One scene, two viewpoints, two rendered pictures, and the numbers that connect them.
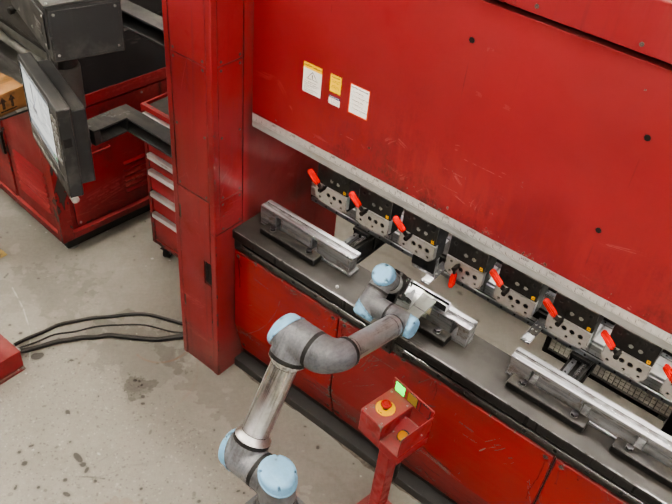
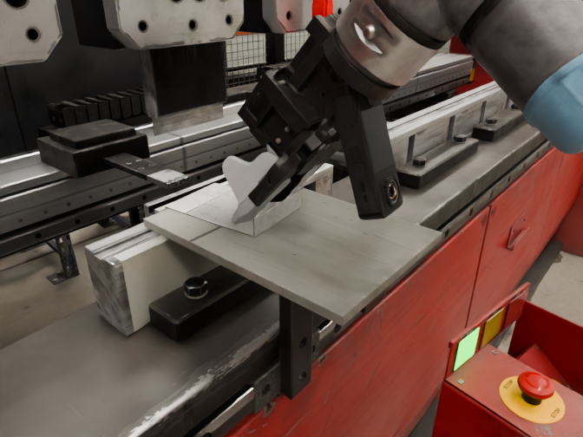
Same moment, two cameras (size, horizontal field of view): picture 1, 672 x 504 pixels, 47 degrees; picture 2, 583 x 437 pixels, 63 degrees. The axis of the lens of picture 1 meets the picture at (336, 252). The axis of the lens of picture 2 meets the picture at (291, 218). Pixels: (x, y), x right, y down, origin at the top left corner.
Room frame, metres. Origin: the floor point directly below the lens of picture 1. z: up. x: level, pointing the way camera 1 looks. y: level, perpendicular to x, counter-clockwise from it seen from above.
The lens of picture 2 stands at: (1.99, 0.20, 1.23)
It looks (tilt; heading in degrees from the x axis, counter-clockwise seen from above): 26 degrees down; 275
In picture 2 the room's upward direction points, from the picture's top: straight up
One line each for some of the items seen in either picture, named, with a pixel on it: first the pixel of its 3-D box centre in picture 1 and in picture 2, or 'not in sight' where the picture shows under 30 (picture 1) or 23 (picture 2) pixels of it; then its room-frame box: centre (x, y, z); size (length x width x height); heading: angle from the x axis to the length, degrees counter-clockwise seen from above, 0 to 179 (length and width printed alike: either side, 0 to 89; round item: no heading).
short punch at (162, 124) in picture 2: (424, 261); (186, 84); (2.15, -0.33, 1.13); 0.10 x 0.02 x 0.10; 55
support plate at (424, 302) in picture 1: (396, 307); (288, 229); (2.03, -0.24, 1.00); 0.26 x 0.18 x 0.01; 145
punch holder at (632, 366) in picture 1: (634, 347); not in sight; (1.70, -0.96, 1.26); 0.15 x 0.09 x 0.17; 55
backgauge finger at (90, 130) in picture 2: (443, 264); (121, 154); (2.29, -0.42, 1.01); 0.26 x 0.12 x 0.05; 145
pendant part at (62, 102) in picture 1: (59, 122); not in sight; (2.36, 1.06, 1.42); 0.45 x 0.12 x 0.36; 37
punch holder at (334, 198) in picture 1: (338, 184); not in sight; (2.40, 0.02, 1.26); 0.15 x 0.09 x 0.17; 55
